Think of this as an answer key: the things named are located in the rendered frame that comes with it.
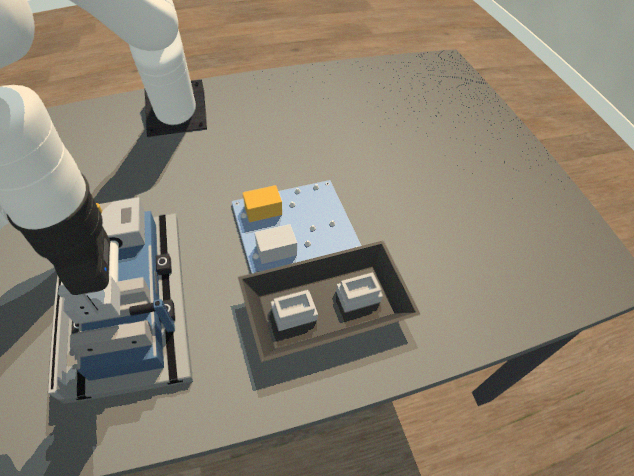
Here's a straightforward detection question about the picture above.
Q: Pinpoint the yellow rectangular block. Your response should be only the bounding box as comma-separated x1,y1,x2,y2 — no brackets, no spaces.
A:
243,186,282,222

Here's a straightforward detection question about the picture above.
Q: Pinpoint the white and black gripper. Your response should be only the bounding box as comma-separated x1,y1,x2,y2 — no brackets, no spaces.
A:
0,145,110,318

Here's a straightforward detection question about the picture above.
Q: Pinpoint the grey flat bar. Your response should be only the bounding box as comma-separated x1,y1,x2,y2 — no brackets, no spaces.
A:
82,301,148,324

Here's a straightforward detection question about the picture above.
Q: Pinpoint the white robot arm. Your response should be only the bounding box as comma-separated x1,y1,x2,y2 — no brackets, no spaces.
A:
0,0,196,189

